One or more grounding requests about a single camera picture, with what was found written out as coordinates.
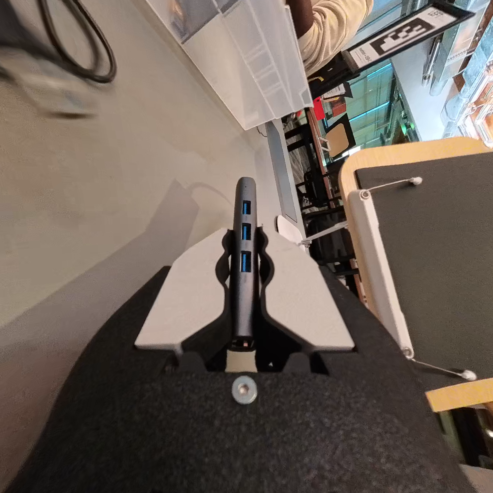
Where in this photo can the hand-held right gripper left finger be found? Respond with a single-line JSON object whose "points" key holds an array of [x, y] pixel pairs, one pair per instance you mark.
{"points": [[181, 300]]}

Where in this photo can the black case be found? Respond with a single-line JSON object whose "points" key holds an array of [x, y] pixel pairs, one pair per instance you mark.
{"points": [[335, 67]]}

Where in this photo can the beige desk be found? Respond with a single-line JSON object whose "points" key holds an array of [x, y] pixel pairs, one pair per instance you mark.
{"points": [[134, 154]]}

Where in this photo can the white strut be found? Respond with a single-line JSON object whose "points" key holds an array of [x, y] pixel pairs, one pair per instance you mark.
{"points": [[325, 233]]}

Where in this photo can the thin metal rod with cap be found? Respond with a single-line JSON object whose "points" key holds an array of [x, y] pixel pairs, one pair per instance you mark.
{"points": [[389, 186], [439, 368]]}

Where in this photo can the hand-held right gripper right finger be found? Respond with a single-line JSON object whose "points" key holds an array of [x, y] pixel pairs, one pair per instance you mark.
{"points": [[304, 304]]}

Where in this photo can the white round device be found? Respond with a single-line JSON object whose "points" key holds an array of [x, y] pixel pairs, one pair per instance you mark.
{"points": [[285, 228]]}

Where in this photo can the dark grey USB hub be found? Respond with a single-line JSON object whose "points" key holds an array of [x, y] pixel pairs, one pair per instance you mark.
{"points": [[242, 300]]}

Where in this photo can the white bracket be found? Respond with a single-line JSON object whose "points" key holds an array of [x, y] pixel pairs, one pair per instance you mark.
{"points": [[379, 269]]}

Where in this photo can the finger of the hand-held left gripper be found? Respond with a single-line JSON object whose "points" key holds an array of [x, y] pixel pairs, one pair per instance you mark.
{"points": [[46, 92]]}

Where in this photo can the red item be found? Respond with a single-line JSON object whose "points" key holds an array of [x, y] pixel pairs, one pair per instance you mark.
{"points": [[319, 108]]}

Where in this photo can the black framed tag board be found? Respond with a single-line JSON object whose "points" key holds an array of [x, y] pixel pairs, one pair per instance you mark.
{"points": [[408, 32]]}

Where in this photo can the grey flat device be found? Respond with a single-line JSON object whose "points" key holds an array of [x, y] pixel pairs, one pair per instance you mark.
{"points": [[283, 181]]}

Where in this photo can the clear plastic storage box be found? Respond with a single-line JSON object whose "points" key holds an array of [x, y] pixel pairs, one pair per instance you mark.
{"points": [[262, 57]]}

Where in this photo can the white paper sheet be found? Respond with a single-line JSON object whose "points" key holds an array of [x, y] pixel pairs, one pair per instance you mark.
{"points": [[334, 91]]}

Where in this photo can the black office chair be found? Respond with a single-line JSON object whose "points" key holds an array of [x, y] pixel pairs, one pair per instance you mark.
{"points": [[327, 254]]}

